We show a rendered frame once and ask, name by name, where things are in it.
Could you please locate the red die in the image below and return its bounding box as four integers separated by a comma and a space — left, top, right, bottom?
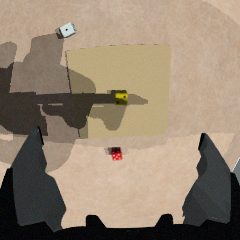
111, 147, 122, 161

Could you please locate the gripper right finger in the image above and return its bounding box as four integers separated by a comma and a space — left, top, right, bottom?
182, 133, 240, 240

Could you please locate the beige flat mat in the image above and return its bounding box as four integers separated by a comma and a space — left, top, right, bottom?
66, 44, 170, 139

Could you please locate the yellow die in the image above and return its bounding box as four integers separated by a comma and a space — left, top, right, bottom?
115, 90, 128, 105

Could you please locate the white die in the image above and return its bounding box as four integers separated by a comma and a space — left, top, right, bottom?
60, 22, 77, 38

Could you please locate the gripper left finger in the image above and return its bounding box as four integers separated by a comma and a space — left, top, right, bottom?
0, 126, 66, 240

